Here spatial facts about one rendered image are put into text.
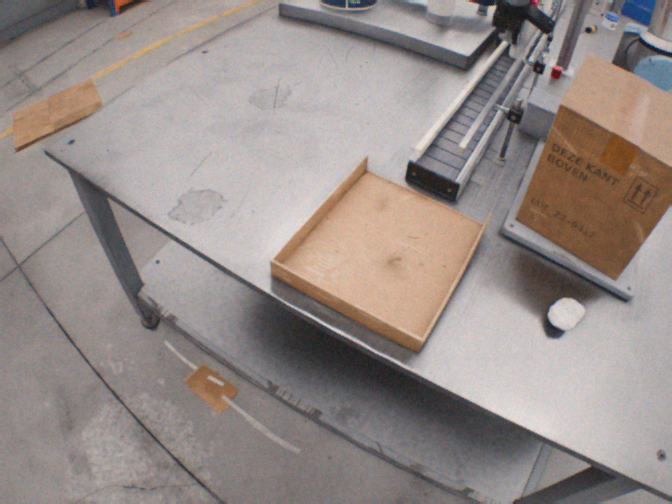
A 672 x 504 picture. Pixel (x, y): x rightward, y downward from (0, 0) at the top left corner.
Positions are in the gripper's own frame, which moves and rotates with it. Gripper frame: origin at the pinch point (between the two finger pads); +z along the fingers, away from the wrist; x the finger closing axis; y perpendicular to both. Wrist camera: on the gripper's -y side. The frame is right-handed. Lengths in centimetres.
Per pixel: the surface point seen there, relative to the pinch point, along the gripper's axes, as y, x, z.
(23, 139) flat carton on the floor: 243, 98, 49
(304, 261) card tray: 10, 84, -37
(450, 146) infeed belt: 1, 50, -22
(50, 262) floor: 141, 136, 30
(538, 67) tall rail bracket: -8.9, 12.3, -10.0
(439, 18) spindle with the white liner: 27.1, -4.5, 6.3
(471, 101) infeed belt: 2.8, 32.1, -12.1
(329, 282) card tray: 5, 85, -37
